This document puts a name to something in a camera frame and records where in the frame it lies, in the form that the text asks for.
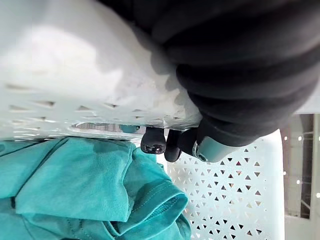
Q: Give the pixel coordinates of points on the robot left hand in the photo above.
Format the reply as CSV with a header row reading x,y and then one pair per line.
x,y
237,62

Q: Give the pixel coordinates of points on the white perforated laundry basket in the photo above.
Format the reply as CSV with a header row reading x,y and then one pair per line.
x,y
75,75

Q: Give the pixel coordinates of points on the teal green garment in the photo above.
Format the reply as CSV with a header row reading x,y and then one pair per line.
x,y
82,190

